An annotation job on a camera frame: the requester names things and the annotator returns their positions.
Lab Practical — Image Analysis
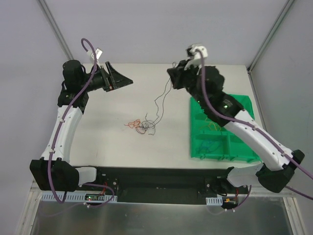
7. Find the yellow wire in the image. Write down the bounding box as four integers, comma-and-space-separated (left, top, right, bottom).
200, 117, 222, 132

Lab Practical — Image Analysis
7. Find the multicolour wire bundle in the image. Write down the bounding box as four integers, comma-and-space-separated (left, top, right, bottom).
123, 118, 157, 135

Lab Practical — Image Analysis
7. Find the blue wire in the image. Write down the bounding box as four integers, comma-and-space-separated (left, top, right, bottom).
198, 139, 221, 155

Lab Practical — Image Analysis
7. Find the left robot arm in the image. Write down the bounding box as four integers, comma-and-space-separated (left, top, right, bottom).
30, 60, 133, 192

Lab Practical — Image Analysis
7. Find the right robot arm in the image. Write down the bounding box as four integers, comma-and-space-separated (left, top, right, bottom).
167, 60, 305, 193

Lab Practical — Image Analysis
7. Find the green compartment tray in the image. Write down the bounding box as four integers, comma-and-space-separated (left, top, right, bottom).
190, 98, 261, 164

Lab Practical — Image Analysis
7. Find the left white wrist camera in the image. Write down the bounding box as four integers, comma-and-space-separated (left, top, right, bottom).
87, 47, 103, 66

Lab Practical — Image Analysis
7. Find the left aluminium frame post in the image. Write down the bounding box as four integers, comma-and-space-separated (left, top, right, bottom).
36, 0, 75, 60

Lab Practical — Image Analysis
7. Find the aluminium frame post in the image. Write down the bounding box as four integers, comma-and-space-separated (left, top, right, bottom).
247, 0, 296, 74
36, 0, 75, 60

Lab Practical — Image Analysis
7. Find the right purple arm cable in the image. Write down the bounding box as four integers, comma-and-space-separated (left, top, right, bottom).
197, 50, 313, 216

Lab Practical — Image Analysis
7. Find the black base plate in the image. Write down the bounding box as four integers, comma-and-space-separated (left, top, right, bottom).
81, 167, 248, 205

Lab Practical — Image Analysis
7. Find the aluminium front rail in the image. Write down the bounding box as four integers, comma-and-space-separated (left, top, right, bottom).
39, 187, 294, 206

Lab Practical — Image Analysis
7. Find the right aluminium frame post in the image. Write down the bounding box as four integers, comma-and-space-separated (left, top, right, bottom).
247, 0, 296, 74

